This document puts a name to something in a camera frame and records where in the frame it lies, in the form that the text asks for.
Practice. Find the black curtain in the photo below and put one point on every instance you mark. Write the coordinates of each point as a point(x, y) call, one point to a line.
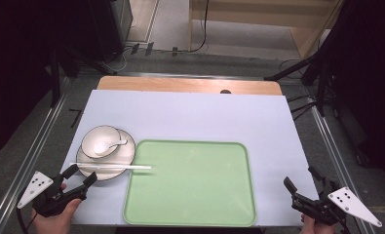
point(14, 65)
point(368, 81)

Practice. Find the black metal stand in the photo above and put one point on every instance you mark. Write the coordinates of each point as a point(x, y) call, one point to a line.
point(320, 81)

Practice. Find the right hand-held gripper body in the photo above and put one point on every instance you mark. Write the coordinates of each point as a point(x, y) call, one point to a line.
point(323, 208)

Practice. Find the pale table cover board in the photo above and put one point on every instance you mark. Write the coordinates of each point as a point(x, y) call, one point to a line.
point(196, 117)

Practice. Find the white plate with dark rim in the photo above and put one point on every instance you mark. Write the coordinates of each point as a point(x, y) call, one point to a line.
point(123, 156)

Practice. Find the wooden shelf unit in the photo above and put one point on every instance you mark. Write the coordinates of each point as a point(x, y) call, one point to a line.
point(261, 19)

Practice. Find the aluminium floor rail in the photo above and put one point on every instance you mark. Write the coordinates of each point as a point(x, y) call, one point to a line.
point(334, 159)
point(27, 162)

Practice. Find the green plastic tray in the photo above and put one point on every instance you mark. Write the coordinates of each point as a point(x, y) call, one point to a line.
point(190, 183)

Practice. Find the black computer case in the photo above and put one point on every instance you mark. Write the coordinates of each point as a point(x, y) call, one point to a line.
point(110, 29)

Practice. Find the person's left hand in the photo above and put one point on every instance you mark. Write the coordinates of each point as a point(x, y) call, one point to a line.
point(55, 224)

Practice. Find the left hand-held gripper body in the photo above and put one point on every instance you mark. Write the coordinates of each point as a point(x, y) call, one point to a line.
point(47, 198)

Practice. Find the white bowl with dark rim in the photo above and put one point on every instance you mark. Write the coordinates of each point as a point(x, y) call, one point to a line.
point(99, 138)

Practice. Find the person's right hand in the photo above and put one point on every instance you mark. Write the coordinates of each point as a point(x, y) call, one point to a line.
point(315, 227)

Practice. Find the wooden table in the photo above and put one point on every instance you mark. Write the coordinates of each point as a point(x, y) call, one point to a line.
point(180, 85)

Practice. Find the white ceramic spoon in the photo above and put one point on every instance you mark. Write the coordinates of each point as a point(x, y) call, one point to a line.
point(107, 146)

